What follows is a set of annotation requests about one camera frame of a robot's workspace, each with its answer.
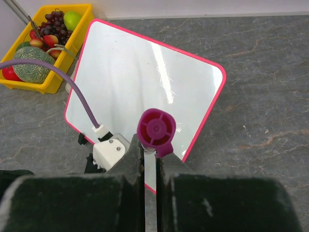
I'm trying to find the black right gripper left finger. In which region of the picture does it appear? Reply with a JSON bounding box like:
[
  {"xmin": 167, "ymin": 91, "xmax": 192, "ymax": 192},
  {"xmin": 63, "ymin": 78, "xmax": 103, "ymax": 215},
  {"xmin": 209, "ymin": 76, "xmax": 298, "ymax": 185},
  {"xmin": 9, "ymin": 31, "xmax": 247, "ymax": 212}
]
[{"xmin": 0, "ymin": 135, "xmax": 145, "ymax": 232}]

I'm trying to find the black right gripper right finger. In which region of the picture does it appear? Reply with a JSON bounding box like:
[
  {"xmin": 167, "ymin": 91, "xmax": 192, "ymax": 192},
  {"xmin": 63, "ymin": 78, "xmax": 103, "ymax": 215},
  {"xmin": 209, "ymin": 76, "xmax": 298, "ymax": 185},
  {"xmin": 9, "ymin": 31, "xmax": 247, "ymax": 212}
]
[{"xmin": 156, "ymin": 154, "xmax": 302, "ymax": 232}]

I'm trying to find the white marker purple cap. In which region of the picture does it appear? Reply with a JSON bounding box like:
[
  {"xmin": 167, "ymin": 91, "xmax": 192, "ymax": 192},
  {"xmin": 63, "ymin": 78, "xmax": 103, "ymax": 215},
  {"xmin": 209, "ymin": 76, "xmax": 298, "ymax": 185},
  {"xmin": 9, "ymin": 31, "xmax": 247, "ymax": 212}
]
[{"xmin": 137, "ymin": 108, "xmax": 176, "ymax": 158}]

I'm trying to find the pink framed whiteboard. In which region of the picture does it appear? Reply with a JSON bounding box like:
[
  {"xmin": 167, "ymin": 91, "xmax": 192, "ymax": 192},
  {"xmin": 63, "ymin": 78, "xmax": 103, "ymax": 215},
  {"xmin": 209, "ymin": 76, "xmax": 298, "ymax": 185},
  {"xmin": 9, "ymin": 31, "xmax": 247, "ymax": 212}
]
[{"xmin": 64, "ymin": 18, "xmax": 227, "ymax": 195}]

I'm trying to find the white whiteboard eraser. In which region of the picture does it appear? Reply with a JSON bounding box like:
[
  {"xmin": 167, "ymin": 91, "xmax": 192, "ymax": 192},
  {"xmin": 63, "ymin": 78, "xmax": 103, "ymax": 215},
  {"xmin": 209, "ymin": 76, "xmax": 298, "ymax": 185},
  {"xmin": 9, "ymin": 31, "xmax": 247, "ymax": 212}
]
[{"xmin": 65, "ymin": 70, "xmax": 76, "ymax": 93}]

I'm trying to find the yellow plastic bin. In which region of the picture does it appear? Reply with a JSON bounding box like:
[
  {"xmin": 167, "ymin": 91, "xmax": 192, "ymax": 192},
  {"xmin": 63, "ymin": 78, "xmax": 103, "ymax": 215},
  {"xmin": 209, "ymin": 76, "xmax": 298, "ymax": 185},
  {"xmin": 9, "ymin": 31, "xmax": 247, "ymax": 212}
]
[{"xmin": 0, "ymin": 3, "xmax": 94, "ymax": 95}]

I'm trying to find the green netted melon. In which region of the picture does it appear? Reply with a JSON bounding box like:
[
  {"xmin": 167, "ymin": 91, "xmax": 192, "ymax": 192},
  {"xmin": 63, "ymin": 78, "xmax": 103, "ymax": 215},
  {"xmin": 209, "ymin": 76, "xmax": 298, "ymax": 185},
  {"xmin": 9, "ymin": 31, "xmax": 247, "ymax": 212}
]
[{"xmin": 12, "ymin": 46, "xmax": 56, "ymax": 85}]

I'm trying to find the red tomato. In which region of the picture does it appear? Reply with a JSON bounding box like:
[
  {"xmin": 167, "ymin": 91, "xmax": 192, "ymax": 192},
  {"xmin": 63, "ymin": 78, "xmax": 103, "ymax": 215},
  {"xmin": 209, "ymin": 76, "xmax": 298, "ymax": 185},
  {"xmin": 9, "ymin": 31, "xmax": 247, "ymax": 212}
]
[{"xmin": 1, "ymin": 66, "xmax": 22, "ymax": 82}]

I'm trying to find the dark green lime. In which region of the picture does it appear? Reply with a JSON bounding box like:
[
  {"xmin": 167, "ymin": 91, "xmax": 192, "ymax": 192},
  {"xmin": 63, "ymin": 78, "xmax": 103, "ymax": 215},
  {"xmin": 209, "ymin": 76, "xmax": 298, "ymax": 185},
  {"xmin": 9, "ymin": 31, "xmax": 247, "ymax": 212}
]
[{"xmin": 15, "ymin": 41, "xmax": 31, "ymax": 52}]

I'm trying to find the dark red grape bunch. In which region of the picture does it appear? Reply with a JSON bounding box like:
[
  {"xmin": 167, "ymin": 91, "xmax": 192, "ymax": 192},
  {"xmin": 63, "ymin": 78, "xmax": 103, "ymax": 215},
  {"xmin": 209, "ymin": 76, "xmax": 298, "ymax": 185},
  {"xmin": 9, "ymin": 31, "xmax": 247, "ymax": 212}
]
[{"xmin": 39, "ymin": 8, "xmax": 72, "ymax": 45}]

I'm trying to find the light green apple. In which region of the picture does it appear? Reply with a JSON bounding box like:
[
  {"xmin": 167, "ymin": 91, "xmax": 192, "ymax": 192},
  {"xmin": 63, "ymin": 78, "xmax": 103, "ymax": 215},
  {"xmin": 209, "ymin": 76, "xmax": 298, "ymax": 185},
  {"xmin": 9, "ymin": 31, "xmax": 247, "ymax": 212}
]
[{"xmin": 63, "ymin": 11, "xmax": 82, "ymax": 31}]

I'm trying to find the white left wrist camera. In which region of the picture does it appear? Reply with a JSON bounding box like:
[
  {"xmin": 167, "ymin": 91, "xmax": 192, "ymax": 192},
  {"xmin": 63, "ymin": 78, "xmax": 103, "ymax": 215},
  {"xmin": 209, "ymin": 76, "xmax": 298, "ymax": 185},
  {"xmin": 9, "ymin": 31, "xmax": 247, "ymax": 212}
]
[{"xmin": 92, "ymin": 125, "xmax": 130, "ymax": 171}]

